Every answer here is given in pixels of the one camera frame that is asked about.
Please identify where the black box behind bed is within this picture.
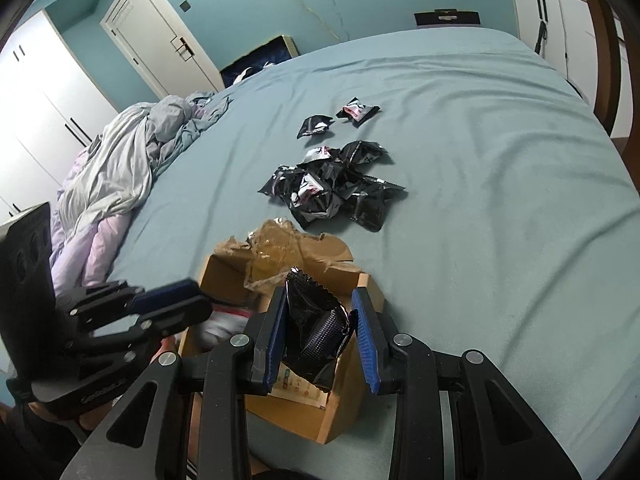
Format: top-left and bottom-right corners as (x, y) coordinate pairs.
(413, 9), (482, 27)

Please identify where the pink quilt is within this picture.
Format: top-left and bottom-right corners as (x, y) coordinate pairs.
(50, 209), (132, 296)

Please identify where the wooden chair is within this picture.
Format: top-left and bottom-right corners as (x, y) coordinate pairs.
(586, 0), (639, 184)

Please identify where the person's left hand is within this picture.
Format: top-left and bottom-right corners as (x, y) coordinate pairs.
(28, 336), (177, 430)

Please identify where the framed dark picture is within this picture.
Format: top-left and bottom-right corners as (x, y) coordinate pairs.
(220, 35), (299, 88)

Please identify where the white cabinet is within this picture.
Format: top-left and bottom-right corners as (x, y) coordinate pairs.
(508, 0), (599, 106)

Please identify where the white door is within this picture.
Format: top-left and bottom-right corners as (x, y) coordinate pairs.
(101, 0), (224, 98)

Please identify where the black snack packet far right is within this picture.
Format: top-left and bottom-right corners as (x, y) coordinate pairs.
(335, 98), (381, 128)

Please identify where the beige sachet left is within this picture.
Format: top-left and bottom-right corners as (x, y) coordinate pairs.
(270, 363), (329, 410)

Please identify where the black snack packet far left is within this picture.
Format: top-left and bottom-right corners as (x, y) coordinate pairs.
(296, 115), (334, 139)

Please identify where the brown cardboard box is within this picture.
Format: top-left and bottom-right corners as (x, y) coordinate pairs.
(179, 219), (384, 444)

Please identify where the white wardrobe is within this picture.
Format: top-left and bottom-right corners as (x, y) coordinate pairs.
(1, 11), (117, 220)

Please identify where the black foil snack packet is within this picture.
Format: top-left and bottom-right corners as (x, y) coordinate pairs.
(282, 268), (357, 392)

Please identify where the pile of black snack packets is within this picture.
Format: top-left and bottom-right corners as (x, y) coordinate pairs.
(259, 140), (406, 232)

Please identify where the teal bed sheet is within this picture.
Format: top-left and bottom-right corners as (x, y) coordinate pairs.
(112, 27), (639, 479)

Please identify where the crumpled grey blanket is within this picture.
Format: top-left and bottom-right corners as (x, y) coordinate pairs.
(56, 92), (231, 237)

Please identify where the white black snack packet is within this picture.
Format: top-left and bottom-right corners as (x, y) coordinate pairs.
(196, 308), (254, 350)

